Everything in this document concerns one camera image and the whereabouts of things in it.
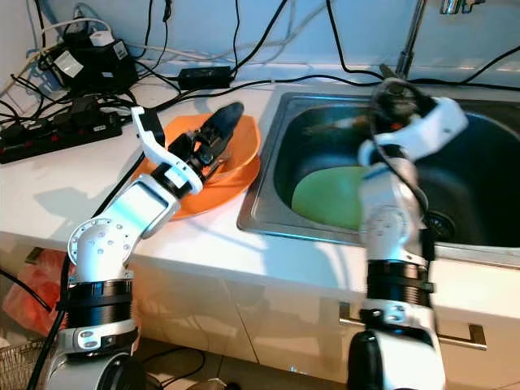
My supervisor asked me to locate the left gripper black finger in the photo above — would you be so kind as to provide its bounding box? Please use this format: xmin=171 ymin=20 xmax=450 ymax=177
xmin=203 ymin=102 xmax=244 ymax=134
xmin=207 ymin=107 xmax=247 ymax=152

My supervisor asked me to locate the white kitchen cabinet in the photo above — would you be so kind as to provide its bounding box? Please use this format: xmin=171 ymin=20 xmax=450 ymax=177
xmin=0 ymin=232 xmax=520 ymax=390

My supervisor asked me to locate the small black power brick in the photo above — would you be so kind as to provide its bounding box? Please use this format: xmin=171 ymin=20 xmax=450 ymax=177
xmin=179 ymin=65 xmax=233 ymax=90

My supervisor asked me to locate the long brown utensil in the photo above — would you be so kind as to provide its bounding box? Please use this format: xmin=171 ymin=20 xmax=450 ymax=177
xmin=302 ymin=117 xmax=376 ymax=137

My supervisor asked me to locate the chrome faucet pipe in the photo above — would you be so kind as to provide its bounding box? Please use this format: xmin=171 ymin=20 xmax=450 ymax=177
xmin=396 ymin=0 xmax=429 ymax=80

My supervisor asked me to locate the stainless steel sink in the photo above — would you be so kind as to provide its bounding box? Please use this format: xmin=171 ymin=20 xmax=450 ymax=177
xmin=237 ymin=91 xmax=520 ymax=266

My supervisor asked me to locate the green plate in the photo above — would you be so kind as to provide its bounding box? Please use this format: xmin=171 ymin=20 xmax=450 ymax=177
xmin=291 ymin=167 xmax=368 ymax=231

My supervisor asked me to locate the black power adapter white label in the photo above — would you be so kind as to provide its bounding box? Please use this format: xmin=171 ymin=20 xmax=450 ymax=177
xmin=49 ymin=31 xmax=140 ymax=95

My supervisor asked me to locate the sink drain strainer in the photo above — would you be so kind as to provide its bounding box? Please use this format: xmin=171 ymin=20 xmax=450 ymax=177
xmin=426 ymin=212 xmax=453 ymax=241

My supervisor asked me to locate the black power strip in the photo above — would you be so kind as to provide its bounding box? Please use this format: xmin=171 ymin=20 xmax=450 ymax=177
xmin=0 ymin=96 xmax=124 ymax=164

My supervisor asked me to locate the white plug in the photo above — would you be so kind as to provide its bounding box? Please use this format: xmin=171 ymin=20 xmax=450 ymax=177
xmin=89 ymin=31 xmax=115 ymax=49

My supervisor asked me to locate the red plastic bag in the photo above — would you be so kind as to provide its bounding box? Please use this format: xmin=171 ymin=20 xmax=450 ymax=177
xmin=2 ymin=248 xmax=71 ymax=339

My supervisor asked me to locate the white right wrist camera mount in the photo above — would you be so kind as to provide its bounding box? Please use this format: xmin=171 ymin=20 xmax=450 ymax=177
xmin=357 ymin=96 xmax=470 ymax=168

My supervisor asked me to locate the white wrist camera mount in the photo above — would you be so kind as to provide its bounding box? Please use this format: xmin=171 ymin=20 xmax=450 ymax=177
xmin=130 ymin=106 xmax=202 ymax=196
xmin=357 ymin=96 xmax=470 ymax=168

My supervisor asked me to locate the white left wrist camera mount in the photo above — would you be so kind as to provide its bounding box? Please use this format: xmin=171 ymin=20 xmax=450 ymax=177
xmin=130 ymin=106 xmax=202 ymax=196

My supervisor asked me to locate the black power cable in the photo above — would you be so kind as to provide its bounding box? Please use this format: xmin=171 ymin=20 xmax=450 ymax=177
xmin=229 ymin=0 xmax=292 ymax=72
xmin=326 ymin=0 xmax=387 ymax=84
xmin=128 ymin=73 xmax=520 ymax=106

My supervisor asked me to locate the chrome wall tap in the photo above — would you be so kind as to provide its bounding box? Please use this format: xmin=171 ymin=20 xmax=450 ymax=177
xmin=440 ymin=0 xmax=485 ymax=15

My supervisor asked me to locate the white power cable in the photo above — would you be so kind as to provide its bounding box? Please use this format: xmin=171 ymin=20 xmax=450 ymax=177
xmin=12 ymin=18 xmax=92 ymax=80

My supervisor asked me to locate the short metal cabinet handle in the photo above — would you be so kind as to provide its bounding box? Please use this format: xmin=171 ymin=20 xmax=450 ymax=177
xmin=23 ymin=246 xmax=46 ymax=266

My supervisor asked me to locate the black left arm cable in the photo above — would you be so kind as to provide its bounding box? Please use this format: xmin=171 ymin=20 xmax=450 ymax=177
xmin=28 ymin=154 xmax=144 ymax=390

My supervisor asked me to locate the black floor cable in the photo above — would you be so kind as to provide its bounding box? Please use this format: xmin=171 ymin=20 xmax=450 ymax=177
xmin=142 ymin=347 xmax=217 ymax=388

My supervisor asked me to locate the long metal cabinet handle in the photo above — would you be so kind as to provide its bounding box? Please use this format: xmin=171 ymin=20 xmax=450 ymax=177
xmin=340 ymin=302 xmax=488 ymax=351

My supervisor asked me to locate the wire mesh basket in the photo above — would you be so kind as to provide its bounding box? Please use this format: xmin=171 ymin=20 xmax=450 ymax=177
xmin=0 ymin=341 xmax=50 ymax=390

